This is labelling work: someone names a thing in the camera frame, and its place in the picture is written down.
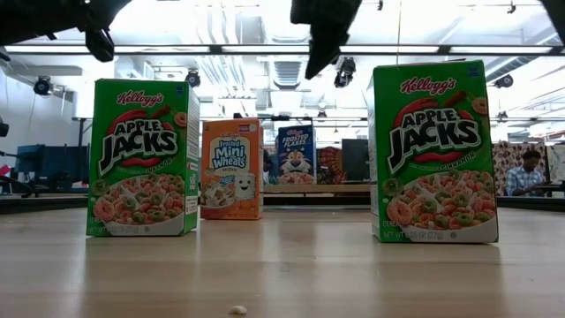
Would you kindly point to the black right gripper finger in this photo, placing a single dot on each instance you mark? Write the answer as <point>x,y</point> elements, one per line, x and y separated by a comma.
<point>326,44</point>

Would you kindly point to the green Apple Jacks cereal box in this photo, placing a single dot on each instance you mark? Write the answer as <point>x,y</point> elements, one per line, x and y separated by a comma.
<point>434,132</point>
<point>142,132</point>

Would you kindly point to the blue Frosted Flakes cereal box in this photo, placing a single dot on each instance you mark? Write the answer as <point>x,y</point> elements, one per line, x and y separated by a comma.
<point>296,154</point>

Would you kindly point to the orange Mini Wheats cereal box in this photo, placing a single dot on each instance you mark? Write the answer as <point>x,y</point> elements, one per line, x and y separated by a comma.
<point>231,176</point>

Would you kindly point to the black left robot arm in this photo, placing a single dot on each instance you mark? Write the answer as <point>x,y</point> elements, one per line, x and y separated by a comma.
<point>26,17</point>

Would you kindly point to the black ceiling spotlight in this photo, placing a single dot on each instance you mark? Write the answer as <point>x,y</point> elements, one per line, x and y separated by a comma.
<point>345,73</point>
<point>42,85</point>
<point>504,81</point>
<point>193,78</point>

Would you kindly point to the overhead light bar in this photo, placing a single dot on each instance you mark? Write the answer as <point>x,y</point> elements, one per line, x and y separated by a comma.
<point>216,49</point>

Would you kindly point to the black partition panel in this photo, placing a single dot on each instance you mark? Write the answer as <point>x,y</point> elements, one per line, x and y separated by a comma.
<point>355,159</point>

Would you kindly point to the dark patterned cloth panel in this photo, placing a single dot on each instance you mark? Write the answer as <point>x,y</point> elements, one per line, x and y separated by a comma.
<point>329,165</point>

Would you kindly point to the blue office partition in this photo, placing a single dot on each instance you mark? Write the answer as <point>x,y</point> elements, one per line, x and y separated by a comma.
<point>53,163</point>

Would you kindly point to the brown patterned hanging cloth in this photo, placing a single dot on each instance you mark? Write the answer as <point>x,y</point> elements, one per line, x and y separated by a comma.
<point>501,154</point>

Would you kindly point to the person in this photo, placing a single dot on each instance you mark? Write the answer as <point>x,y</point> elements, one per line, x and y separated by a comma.
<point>525,176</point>

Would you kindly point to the pale patterned hanging cloth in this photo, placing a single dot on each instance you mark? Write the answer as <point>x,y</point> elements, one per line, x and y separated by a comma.
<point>557,161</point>

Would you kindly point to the small white crumb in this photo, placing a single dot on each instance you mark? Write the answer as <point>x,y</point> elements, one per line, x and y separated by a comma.
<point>237,310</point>

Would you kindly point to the black aluminium table frame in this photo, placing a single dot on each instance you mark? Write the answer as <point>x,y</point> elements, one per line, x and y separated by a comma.
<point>44,205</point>

